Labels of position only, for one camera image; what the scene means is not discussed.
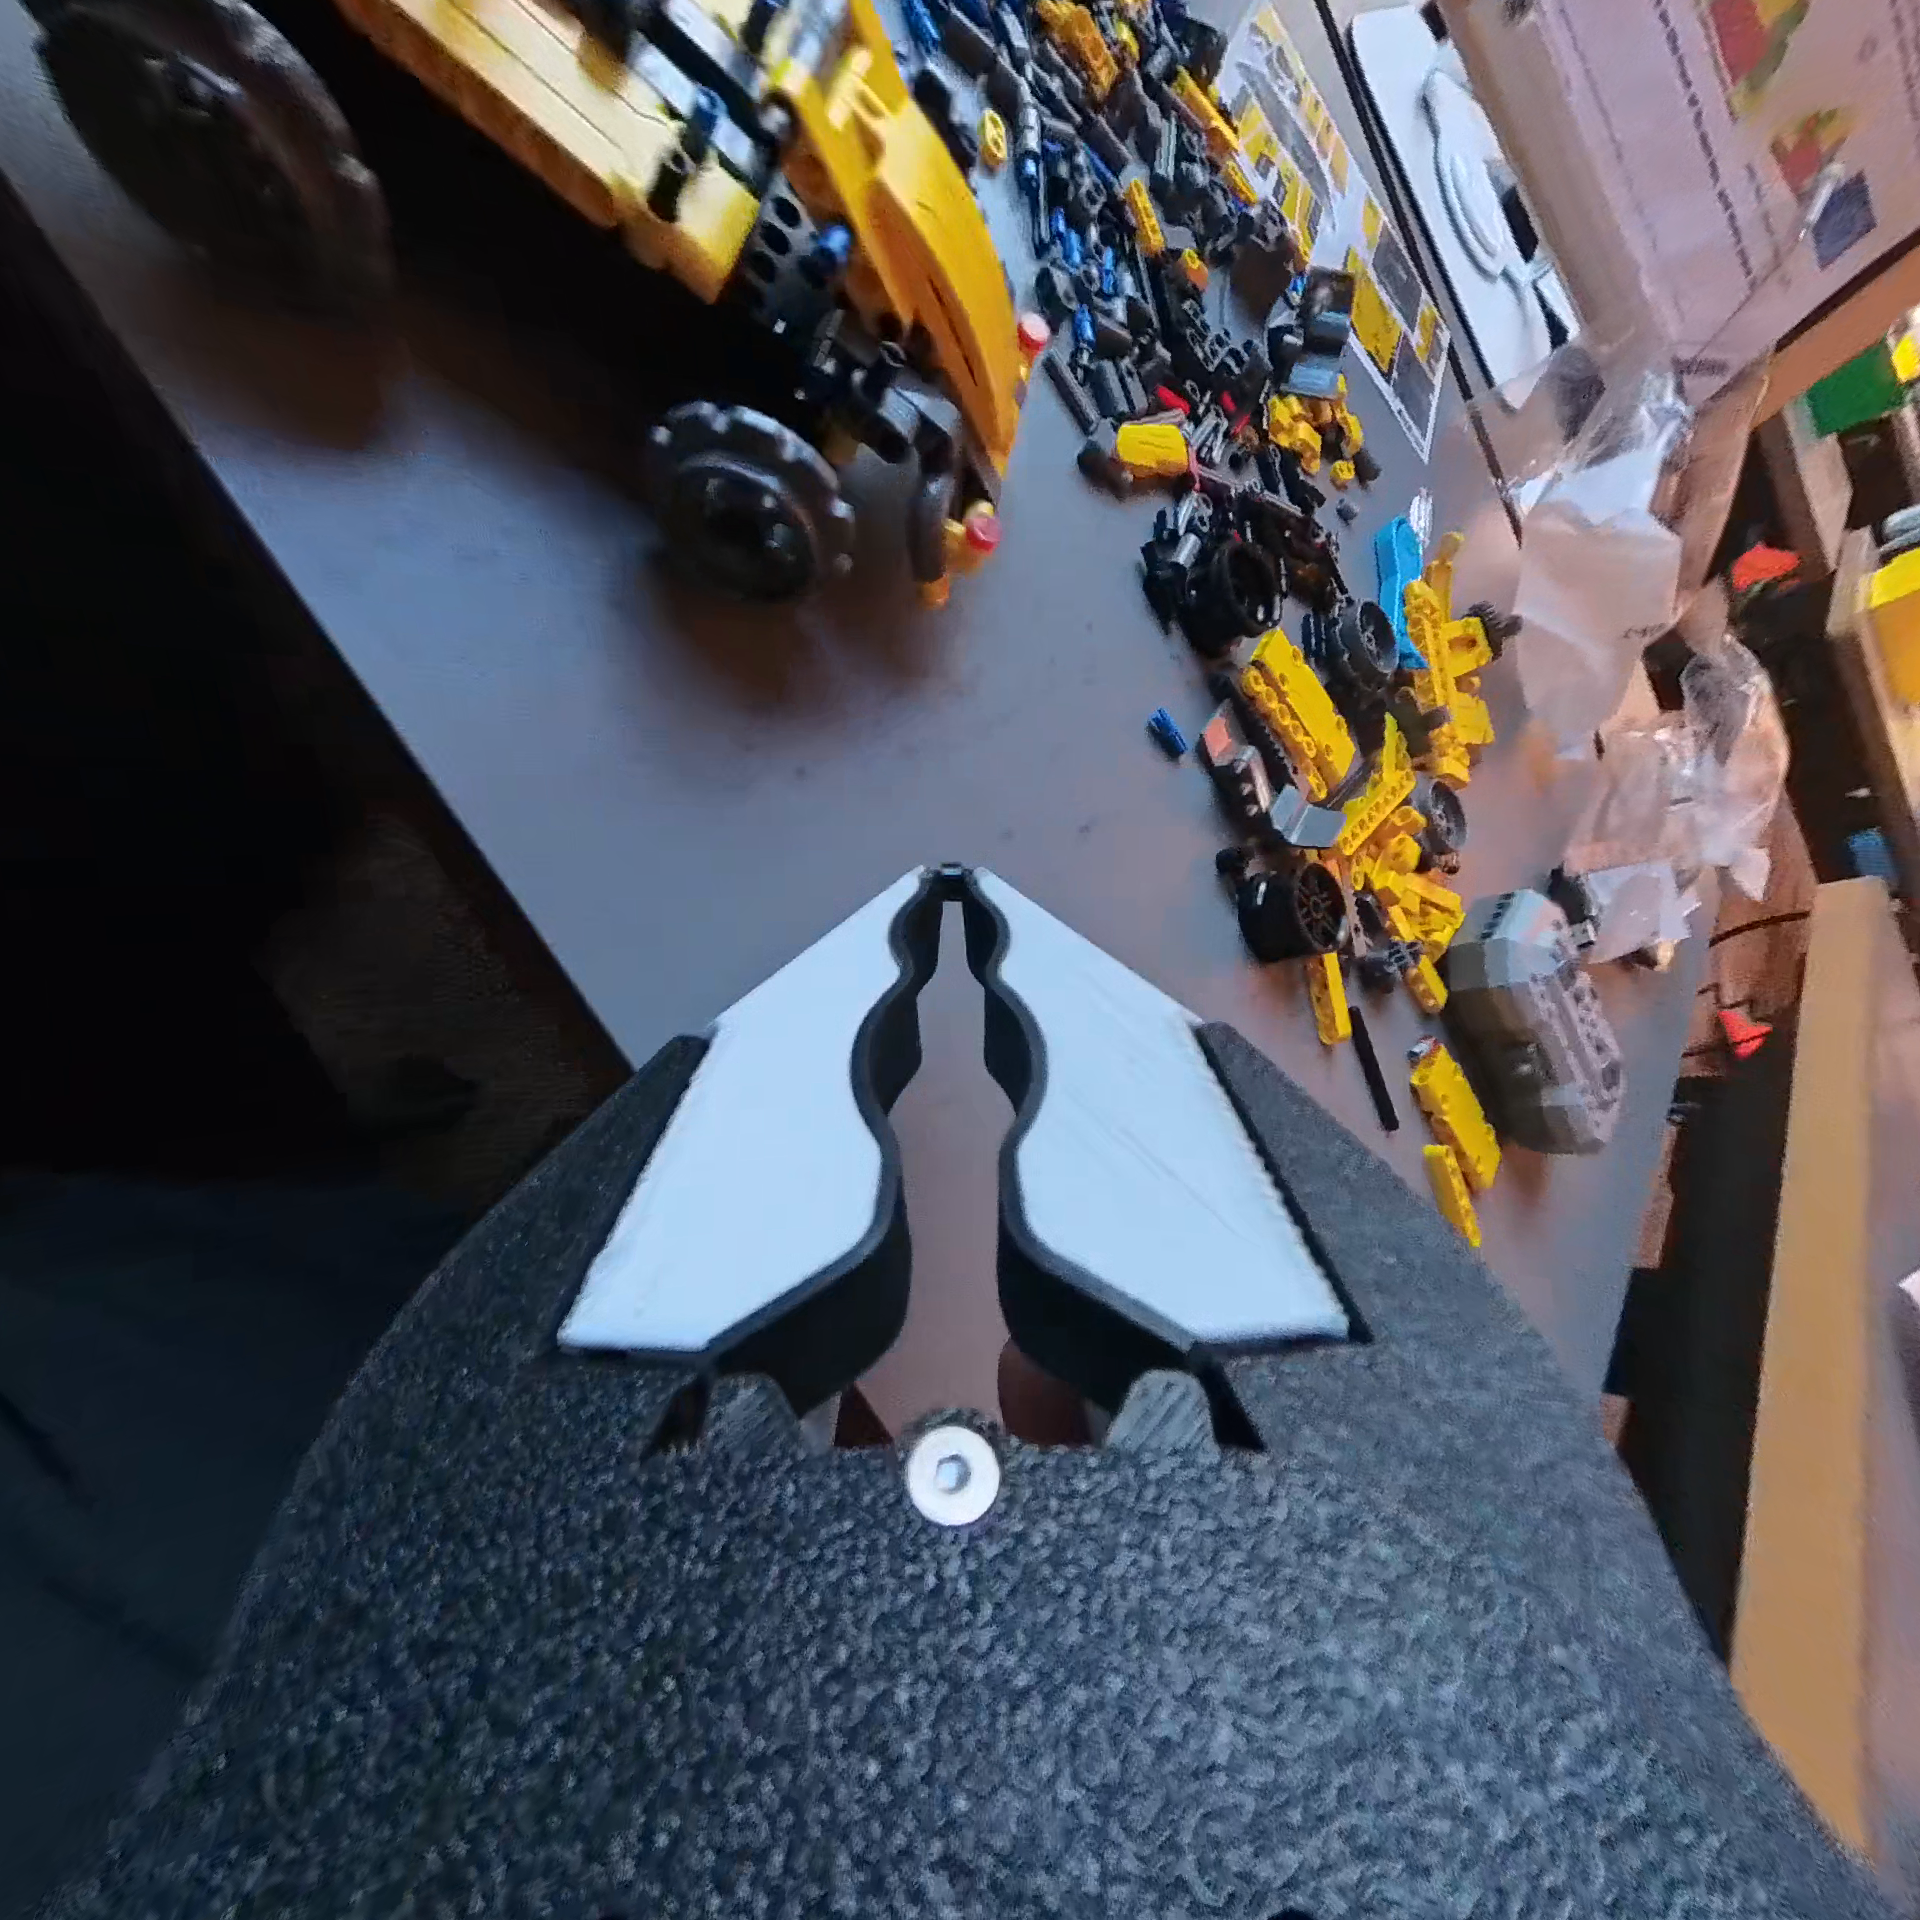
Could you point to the yellow rectangular panel piece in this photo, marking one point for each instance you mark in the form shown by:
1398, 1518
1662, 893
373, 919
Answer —
1294, 706

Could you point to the heap of yellow brick beams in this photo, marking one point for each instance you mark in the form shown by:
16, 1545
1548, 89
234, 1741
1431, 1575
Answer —
1414, 746

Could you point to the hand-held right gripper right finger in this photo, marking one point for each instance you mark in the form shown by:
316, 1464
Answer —
1155, 1181

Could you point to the yellow curved panel piece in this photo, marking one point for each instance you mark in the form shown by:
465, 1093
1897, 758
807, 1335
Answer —
1151, 447

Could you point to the pile of small brick parts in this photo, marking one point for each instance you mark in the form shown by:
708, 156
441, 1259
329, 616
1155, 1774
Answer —
1141, 226

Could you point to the printed paper sheet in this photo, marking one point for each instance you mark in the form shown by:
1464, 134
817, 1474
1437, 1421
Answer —
1696, 122

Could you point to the blue brick separator tool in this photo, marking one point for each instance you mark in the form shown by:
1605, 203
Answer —
1403, 585

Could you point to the grey curved panel piece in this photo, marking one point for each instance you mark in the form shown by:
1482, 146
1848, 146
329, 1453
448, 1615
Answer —
1310, 819

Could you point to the silver monitor stand base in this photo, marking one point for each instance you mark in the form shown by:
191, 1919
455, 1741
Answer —
1457, 195

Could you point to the grey desk with wooden edge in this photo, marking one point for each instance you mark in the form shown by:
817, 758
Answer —
1796, 1349

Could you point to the grey wheel hub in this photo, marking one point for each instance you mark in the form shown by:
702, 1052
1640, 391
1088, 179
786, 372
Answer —
1365, 641

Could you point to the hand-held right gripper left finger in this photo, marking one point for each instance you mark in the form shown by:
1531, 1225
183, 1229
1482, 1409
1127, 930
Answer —
747, 1181

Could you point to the yellow toy brick car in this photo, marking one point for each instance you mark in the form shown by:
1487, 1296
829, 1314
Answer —
890, 195

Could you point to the black spoked toy wheel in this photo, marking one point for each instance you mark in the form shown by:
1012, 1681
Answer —
1294, 908

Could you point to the yellow and black sticker sheet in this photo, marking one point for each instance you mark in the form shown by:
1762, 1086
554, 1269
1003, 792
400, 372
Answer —
1351, 286

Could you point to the clear plastic bag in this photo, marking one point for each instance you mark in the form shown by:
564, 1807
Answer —
1696, 781
1600, 569

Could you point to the grey battery box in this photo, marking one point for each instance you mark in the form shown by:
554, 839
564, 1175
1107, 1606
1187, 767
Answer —
1531, 1019

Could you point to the black axle rod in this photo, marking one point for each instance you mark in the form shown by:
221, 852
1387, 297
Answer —
1368, 1067

